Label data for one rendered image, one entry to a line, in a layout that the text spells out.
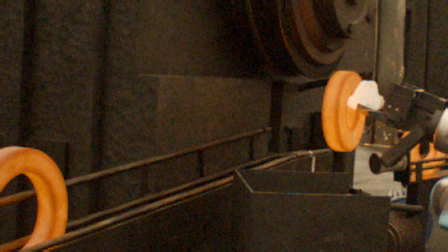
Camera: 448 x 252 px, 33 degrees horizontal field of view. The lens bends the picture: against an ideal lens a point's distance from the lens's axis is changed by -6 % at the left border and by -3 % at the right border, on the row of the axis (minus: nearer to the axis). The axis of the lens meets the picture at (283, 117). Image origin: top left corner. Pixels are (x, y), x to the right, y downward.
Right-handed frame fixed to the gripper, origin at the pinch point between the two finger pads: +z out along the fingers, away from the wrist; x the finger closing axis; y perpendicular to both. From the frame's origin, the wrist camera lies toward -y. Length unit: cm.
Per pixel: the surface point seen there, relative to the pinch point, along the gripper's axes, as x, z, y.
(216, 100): 6.9, 23.9, -8.3
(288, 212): 45.7, -14.0, -10.6
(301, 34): -7.5, 16.9, 8.8
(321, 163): -24.8, 10.0, -19.6
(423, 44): -430, 112, -3
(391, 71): -870, 271, -72
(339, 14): -11.9, 11.8, 15.3
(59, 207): 63, 13, -19
